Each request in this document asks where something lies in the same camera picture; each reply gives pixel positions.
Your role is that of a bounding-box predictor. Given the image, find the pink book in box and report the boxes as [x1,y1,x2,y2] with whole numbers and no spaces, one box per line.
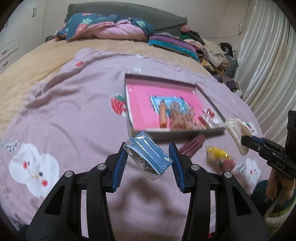
[125,84,207,131]

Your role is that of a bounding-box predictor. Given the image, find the striped folded blanket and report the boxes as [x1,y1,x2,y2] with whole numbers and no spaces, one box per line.
[149,33,199,61]

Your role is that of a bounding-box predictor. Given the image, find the beige dotted mesh bow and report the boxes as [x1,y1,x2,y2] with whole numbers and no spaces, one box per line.
[169,101,205,131]

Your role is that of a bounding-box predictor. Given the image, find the floral blue pink quilt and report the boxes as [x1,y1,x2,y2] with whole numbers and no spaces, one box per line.
[55,13,154,42]

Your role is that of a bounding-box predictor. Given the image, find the pile of clothes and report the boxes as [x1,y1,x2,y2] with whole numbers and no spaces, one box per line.
[179,25,243,97]

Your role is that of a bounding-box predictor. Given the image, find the purple patterned blanket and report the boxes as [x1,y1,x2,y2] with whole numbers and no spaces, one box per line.
[1,49,262,240]

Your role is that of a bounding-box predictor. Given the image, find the white wardrobe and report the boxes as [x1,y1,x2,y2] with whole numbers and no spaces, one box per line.
[0,0,47,72]

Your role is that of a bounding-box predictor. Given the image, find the beige bed sheet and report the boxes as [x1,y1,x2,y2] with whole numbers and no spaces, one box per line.
[1,39,210,132]

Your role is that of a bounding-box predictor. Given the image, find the white curtain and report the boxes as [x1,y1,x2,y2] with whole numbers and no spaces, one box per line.
[235,1,295,146]

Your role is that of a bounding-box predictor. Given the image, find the cream and gold hair claw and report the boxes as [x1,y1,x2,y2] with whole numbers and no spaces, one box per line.
[224,118,252,156]

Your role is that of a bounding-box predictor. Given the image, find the red cherry earrings card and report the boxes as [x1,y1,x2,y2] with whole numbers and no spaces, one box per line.
[201,108,221,128]

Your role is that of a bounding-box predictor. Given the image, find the yellow hoop earrings bag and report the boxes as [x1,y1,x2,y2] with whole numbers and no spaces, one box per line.
[206,147,231,162]

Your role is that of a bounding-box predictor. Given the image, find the grey headboard cushion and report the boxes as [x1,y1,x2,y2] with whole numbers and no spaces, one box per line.
[65,1,188,36]

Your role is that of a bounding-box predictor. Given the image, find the dark shallow cardboard box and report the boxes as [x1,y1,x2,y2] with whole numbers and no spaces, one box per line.
[124,74,225,141]

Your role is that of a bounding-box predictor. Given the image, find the maroon hair clip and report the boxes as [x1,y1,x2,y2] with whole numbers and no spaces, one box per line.
[179,134,206,158]

